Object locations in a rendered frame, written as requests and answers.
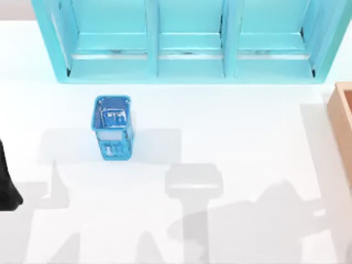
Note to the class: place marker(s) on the blue mesh basket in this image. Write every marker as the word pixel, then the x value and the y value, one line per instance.
pixel 112 129

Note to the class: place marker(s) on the light blue rack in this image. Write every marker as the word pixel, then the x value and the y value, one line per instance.
pixel 189 41

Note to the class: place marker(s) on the salmon-coloured shallow box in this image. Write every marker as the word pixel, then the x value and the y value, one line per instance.
pixel 341 121

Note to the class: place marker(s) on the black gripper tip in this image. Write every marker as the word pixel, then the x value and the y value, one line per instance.
pixel 6 189

